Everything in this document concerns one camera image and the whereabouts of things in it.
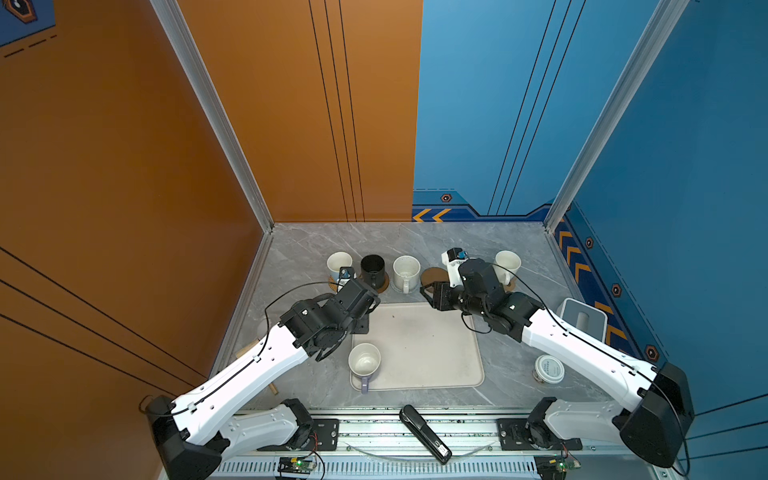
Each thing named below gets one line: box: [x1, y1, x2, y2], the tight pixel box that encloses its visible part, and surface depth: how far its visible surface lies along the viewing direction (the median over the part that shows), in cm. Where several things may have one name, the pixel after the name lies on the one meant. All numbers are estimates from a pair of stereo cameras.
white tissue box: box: [561, 298, 608, 343], surface depth 91 cm
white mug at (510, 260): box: [493, 250, 522, 286], surface depth 98 cm
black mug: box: [361, 254, 385, 290], surface depth 96 cm
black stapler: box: [399, 404, 453, 465], surface depth 72 cm
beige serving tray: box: [351, 302, 485, 391], surface depth 88 cm
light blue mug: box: [326, 251, 353, 281], surface depth 99 cm
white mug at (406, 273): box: [392, 255, 421, 294], surface depth 98 cm
